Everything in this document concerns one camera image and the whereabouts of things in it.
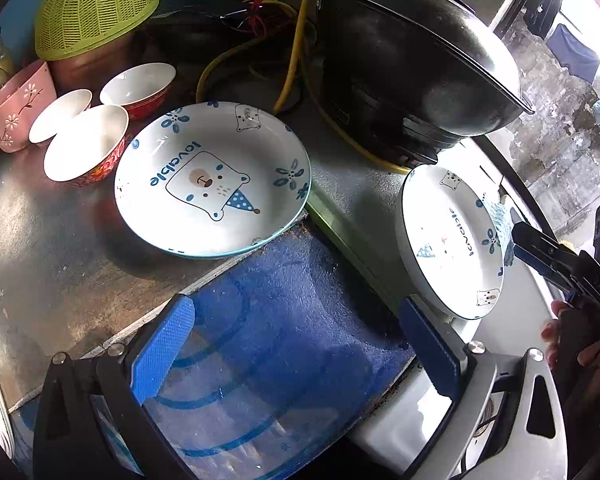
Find person's right hand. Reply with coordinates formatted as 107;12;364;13
541;300;600;391

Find copper brown pot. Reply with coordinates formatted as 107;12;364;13
45;25;147;93

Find bear print white plate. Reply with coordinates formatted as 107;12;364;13
395;164;506;321
113;102;312;260

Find black electric cooking pot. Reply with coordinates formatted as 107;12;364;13
300;0;448;167

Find hanging blue garment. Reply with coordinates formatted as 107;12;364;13
549;24;600;86

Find pink floral bowl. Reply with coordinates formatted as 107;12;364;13
0;59;58;153

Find red patterned bowl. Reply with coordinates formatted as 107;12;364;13
43;105;131;188
99;62;177;121

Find yellow cable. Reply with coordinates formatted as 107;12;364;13
196;0;421;176

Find green plastic food cover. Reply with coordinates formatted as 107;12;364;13
34;0;161;61

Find red wires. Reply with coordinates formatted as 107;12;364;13
220;0;303;41

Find black wok with lid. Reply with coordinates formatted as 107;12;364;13
320;0;537;140

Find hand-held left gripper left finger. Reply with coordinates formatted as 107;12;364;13
32;294;197;480

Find white cooktop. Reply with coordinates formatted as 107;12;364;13
350;137;573;480

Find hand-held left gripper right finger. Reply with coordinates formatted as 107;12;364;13
399;296;569;480

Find blue textured mat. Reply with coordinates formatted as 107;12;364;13
10;220;417;480

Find small white bowl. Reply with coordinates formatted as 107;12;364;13
28;89;93;148

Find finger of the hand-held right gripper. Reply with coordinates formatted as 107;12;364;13
513;246;577;295
482;192;597;281

